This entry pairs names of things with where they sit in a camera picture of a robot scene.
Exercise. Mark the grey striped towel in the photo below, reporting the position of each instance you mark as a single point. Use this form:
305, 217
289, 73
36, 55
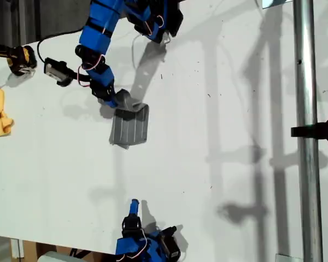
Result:
131, 125

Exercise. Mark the brown cardboard box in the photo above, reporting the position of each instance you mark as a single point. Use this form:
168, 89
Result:
93, 252

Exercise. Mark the black yellow power tool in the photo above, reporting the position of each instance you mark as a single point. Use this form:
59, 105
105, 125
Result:
19, 58

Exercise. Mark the white table leg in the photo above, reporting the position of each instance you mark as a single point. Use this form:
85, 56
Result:
16, 248

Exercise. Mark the black clamp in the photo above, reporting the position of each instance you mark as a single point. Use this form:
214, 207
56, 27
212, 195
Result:
317, 129

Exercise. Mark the short black camera stalk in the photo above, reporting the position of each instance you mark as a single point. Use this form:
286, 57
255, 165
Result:
79, 76

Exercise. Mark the black camera box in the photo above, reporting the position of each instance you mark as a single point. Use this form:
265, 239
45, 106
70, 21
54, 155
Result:
170, 245
56, 71

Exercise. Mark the steel post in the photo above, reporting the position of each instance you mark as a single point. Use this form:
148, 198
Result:
306, 82

